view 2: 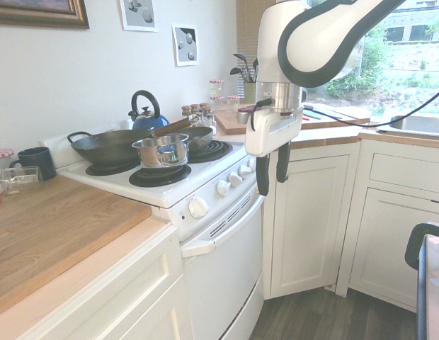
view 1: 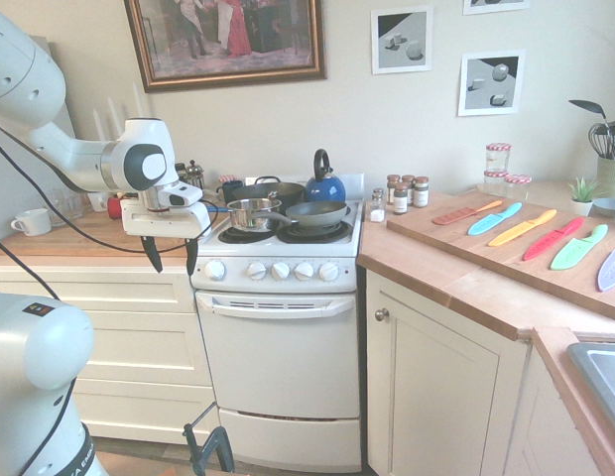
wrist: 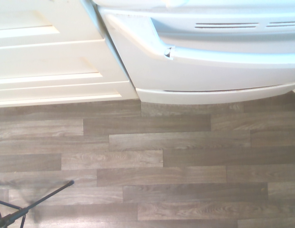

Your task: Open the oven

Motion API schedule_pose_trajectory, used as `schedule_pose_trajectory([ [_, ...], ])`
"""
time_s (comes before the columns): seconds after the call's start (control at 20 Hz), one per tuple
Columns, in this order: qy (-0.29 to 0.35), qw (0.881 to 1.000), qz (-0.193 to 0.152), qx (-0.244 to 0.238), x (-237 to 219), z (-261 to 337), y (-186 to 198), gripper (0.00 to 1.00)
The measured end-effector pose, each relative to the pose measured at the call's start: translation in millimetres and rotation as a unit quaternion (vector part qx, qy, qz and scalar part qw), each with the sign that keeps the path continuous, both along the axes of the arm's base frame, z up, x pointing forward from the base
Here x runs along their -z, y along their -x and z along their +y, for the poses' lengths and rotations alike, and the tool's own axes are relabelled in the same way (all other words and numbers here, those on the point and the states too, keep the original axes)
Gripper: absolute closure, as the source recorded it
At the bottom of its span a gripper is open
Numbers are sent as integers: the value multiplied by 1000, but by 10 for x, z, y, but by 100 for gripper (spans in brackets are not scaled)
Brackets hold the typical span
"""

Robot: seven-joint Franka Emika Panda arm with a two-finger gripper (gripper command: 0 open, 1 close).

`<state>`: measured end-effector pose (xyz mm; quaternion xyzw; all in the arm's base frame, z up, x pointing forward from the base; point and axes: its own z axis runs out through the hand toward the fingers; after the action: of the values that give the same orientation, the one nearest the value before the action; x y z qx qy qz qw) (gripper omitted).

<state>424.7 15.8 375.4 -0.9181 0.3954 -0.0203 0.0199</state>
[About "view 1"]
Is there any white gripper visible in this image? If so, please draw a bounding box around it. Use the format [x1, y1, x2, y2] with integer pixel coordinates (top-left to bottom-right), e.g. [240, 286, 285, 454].
[120, 196, 212, 277]

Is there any white stove oven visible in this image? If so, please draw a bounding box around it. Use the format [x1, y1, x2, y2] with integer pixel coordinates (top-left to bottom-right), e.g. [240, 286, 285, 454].
[189, 173, 366, 473]

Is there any white oven door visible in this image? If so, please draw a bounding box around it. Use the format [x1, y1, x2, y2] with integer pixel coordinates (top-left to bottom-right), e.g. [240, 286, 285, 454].
[193, 289, 363, 420]

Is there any white oven bottom drawer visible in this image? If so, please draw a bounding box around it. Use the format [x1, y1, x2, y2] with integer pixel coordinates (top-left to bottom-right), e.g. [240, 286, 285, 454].
[217, 407, 363, 473]

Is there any french press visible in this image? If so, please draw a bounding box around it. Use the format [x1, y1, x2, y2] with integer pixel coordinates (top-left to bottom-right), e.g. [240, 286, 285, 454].
[184, 159, 206, 190]

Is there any dark blue mug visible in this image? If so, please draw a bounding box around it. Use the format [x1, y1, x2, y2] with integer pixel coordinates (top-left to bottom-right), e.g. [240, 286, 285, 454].
[216, 179, 245, 205]

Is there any steel saucepan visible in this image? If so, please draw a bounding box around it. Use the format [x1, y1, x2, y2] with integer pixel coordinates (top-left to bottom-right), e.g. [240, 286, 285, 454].
[226, 197, 295, 232]

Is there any small white cup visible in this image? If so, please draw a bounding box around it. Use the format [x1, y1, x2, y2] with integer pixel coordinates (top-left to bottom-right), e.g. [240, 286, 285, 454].
[85, 191, 111, 214]

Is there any cream drawer cabinet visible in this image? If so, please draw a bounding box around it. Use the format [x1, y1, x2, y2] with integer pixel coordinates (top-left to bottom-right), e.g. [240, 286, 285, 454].
[0, 264, 220, 446]

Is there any clear drinking glass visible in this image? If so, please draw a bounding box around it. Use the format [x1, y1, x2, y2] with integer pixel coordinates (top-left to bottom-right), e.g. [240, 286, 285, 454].
[49, 189, 86, 228]

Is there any dark wok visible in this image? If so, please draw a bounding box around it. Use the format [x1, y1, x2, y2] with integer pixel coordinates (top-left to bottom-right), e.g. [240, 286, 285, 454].
[230, 176, 307, 205]

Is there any white mug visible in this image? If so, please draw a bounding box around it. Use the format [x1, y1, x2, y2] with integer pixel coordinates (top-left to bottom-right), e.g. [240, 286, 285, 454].
[10, 208, 53, 237]

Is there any grey frying pan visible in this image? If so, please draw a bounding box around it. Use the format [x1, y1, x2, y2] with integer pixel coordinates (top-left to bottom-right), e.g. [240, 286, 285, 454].
[252, 199, 350, 230]

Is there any blue kettle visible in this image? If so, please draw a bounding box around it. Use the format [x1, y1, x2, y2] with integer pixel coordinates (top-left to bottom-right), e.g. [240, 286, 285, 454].
[305, 148, 348, 204]

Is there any black clamp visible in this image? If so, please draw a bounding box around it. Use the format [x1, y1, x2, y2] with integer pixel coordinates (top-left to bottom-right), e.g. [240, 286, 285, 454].
[183, 403, 235, 476]

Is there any glass salt shaker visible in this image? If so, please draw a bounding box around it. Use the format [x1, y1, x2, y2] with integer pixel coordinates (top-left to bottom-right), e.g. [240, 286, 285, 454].
[369, 186, 386, 223]

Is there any framed painting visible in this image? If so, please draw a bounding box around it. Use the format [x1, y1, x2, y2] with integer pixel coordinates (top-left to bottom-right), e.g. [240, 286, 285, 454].
[123, 0, 329, 94]

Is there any red-orange sheathed knife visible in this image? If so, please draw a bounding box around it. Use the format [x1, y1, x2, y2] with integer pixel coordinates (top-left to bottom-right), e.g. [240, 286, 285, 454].
[431, 199, 504, 226]

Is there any cream cabinet with door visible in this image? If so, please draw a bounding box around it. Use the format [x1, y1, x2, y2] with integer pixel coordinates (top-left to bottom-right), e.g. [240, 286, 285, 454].
[365, 269, 533, 476]

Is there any wooden cutting board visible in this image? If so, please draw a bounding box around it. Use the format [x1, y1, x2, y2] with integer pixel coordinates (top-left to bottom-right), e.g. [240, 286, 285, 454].
[386, 199, 615, 323]

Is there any grey print with cube and ball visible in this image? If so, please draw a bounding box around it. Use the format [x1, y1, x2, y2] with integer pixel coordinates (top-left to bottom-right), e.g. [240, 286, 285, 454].
[370, 5, 434, 76]

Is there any blue sheathed knife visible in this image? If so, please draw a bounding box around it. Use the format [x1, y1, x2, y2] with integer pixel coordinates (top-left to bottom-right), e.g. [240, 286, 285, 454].
[467, 201, 524, 236]

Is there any small glass jar check lid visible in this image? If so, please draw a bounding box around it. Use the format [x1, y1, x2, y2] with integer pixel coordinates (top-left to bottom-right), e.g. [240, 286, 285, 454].
[504, 174, 533, 201]
[482, 169, 509, 197]

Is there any tall glass jar check lid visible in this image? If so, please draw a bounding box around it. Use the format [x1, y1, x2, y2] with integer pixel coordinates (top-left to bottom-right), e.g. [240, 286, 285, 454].
[485, 142, 514, 176]

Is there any yellow sheathed knife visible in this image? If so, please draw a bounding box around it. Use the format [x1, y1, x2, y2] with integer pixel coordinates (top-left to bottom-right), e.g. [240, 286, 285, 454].
[487, 208, 558, 248]

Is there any grey print with three solids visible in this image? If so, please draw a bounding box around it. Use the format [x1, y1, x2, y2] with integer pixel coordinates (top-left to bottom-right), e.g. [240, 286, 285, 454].
[457, 49, 527, 118]

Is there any red sheathed knife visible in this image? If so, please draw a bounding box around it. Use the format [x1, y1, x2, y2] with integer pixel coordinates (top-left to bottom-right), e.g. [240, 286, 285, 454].
[522, 216, 585, 262]

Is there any green sheathed knife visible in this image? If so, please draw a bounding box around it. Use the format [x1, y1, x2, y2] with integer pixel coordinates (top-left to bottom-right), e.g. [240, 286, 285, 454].
[550, 223, 610, 272]

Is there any grey print cut by edge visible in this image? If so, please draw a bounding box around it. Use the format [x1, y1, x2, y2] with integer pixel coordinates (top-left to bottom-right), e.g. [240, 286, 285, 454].
[461, 0, 533, 17]

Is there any small plant in white pot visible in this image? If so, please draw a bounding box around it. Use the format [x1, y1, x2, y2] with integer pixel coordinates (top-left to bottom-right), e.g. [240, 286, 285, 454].
[566, 177, 604, 217]

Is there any purple sheathed knife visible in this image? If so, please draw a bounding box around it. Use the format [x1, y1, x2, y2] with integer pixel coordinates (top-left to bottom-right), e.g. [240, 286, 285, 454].
[595, 247, 615, 294]

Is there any black spoon utensil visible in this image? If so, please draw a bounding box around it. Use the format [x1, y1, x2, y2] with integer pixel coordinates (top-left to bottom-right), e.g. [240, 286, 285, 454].
[567, 99, 610, 131]

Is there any steel sink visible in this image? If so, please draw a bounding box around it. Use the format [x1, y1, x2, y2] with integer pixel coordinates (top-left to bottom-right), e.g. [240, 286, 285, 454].
[565, 341, 615, 438]

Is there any metal whisk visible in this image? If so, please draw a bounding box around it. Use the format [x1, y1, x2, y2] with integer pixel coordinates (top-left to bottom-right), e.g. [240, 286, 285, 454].
[587, 120, 615, 161]

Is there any green utensil holder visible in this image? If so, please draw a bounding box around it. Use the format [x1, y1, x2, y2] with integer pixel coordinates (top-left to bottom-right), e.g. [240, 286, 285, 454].
[596, 155, 615, 200]

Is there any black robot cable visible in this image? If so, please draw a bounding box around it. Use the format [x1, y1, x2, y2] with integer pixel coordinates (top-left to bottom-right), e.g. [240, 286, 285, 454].
[0, 132, 224, 476]

